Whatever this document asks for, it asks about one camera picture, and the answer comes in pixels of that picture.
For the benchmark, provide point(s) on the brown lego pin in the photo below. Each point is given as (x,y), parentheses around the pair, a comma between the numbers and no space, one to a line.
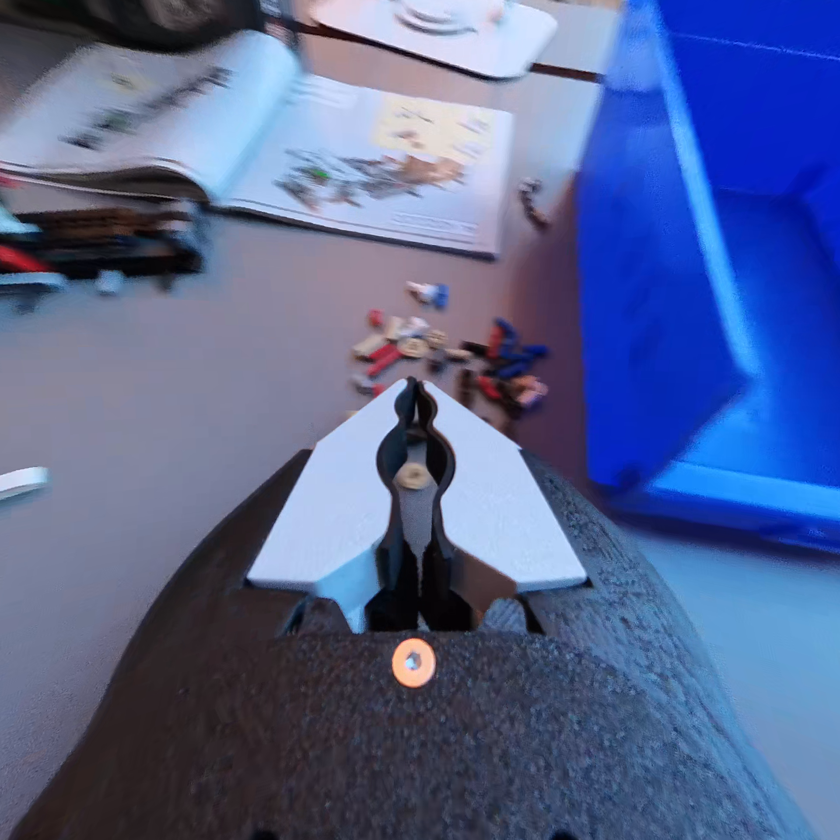
(540,215)

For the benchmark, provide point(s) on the white desk lamp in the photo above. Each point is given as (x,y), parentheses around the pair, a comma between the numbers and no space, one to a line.
(459,39)

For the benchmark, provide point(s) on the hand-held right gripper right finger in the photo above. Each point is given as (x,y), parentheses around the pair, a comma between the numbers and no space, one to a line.
(505,518)

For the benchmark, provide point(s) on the pile of small colourful lego pieces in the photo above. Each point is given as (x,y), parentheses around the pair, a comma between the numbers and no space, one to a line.
(499,361)

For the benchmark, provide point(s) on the grey lego connector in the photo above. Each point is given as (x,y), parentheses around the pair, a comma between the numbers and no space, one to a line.
(528,190)

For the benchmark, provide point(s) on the partly built lego truck model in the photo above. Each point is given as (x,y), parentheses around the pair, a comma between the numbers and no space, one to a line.
(98,243)

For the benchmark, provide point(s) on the blue plastic bin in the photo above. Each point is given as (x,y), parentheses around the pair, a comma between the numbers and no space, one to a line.
(689,262)

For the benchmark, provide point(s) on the tan round lego disc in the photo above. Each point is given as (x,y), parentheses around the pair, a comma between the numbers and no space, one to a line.
(412,476)

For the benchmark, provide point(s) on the white lego beam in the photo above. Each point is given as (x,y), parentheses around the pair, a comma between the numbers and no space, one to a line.
(23,482)

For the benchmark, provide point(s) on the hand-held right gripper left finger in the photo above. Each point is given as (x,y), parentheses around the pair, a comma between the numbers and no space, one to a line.
(328,518)

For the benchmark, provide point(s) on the open lego instruction booklet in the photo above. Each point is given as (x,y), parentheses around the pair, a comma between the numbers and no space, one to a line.
(262,131)

